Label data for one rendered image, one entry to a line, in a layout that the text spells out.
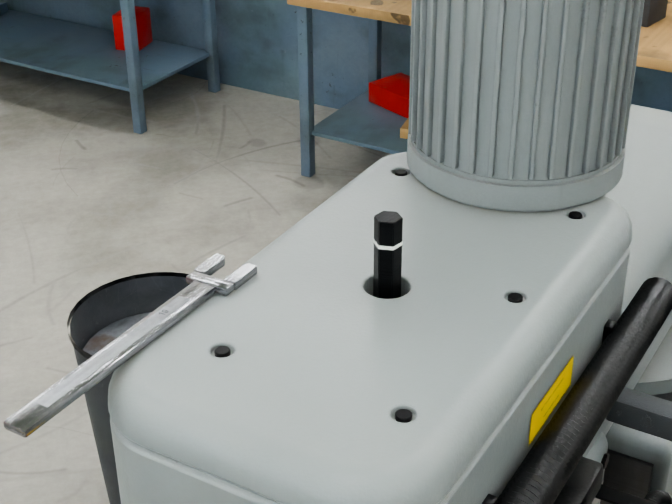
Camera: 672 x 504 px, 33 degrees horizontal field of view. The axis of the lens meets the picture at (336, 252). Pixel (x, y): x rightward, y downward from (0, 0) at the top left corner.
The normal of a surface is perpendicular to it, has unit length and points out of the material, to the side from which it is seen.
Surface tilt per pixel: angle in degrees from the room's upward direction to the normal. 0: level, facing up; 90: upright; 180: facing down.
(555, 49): 90
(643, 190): 0
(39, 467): 0
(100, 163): 0
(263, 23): 90
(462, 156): 90
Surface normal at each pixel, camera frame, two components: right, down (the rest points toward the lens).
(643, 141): 0.00, -0.87
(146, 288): 0.25, 0.43
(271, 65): -0.51, 0.44
